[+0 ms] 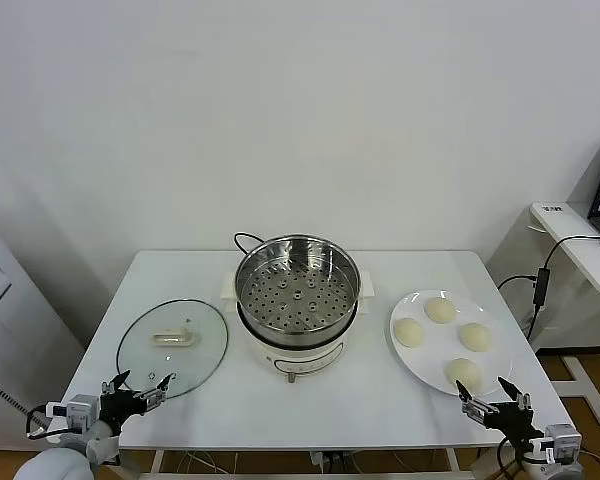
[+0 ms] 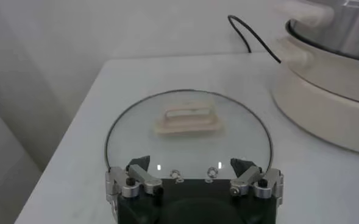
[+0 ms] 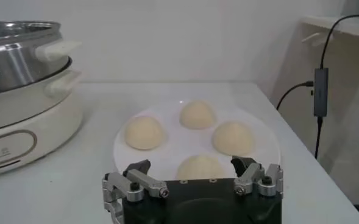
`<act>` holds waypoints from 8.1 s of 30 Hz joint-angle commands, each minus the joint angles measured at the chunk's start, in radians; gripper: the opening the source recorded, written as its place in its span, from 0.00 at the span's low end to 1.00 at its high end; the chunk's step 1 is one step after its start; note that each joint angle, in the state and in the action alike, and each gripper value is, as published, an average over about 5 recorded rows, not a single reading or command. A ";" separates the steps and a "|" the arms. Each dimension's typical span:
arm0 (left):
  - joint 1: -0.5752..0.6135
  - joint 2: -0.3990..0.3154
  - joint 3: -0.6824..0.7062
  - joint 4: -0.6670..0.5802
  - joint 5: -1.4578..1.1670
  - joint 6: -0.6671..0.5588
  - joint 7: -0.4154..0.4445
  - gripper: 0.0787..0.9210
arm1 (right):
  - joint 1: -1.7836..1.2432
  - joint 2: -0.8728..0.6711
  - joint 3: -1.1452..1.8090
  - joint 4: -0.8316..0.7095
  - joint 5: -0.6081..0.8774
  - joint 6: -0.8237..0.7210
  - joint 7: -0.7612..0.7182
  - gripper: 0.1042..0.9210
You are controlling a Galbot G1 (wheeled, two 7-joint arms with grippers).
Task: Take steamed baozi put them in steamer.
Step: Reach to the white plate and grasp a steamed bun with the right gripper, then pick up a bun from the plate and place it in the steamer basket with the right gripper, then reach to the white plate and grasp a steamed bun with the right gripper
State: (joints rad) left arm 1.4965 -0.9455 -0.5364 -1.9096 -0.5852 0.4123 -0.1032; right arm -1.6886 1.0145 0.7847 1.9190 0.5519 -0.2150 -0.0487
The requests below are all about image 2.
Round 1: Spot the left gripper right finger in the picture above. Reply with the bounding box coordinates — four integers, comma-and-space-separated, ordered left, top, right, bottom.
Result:
229, 157, 285, 200

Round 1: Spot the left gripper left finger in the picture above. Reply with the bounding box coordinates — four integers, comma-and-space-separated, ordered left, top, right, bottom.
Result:
105, 155, 163, 199

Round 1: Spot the round glass pot lid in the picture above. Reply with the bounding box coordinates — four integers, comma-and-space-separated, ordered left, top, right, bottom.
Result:
104, 88, 274, 181

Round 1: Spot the perforated steel steamer basket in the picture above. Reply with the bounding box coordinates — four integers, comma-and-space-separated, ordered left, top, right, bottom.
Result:
273, 0, 359, 64

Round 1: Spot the cream electric cooking pot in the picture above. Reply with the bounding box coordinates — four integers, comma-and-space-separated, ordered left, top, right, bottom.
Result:
270, 33, 359, 157

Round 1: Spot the black pot power cable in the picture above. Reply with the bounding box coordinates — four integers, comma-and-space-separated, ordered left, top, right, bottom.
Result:
227, 14, 282, 65

